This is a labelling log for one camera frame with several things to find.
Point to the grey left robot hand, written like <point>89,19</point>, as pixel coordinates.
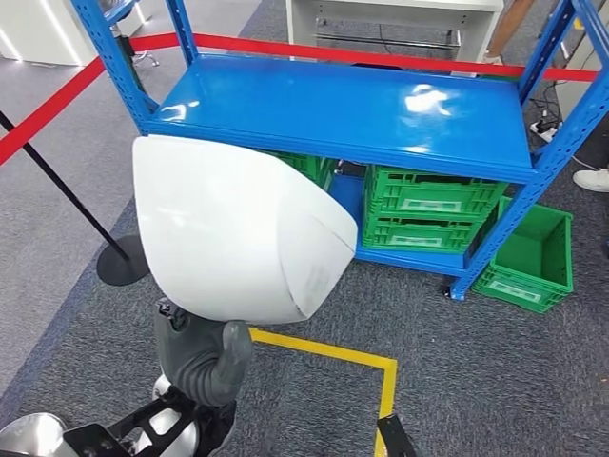
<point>190,334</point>

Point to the white curved shell part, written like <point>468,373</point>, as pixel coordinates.
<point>228,227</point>

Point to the blue metal shelf rack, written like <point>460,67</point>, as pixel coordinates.
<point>333,107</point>

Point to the yellow floor tape square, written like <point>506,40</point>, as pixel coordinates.
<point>333,351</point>

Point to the black stool chrome base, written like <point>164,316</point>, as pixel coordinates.
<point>147,58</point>

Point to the white desk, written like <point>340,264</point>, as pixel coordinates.
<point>299,25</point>

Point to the open green plastic crate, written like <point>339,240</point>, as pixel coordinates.
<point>528,252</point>

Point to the white power strip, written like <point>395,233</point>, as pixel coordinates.
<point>546,131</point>

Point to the person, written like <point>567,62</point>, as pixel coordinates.
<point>512,25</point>
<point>592,180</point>

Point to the pale grey cabinet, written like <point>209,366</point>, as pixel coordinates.
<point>585,82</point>

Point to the black right wrist camera bracket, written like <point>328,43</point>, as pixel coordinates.
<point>395,438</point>

